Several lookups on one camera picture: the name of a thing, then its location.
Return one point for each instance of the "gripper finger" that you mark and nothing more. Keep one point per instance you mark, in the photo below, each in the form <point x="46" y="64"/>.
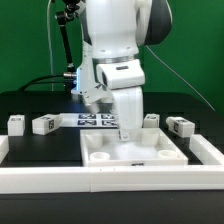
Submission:
<point x="124" y="136"/>

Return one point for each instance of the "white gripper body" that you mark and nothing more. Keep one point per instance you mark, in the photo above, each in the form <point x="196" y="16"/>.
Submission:
<point x="128" y="108"/>

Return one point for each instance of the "white square tabletop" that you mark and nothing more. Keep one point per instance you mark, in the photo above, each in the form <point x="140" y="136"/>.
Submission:
<point x="147" y="147"/>

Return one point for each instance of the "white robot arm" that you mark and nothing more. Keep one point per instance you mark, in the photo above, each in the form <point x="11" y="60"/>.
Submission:
<point x="112" y="32"/>

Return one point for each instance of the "white sheet with tags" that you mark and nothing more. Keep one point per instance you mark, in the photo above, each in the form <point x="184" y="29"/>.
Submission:
<point x="102" y="120"/>

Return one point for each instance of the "white obstacle fence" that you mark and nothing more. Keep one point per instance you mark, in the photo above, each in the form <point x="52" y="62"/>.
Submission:
<point x="208" y="175"/>

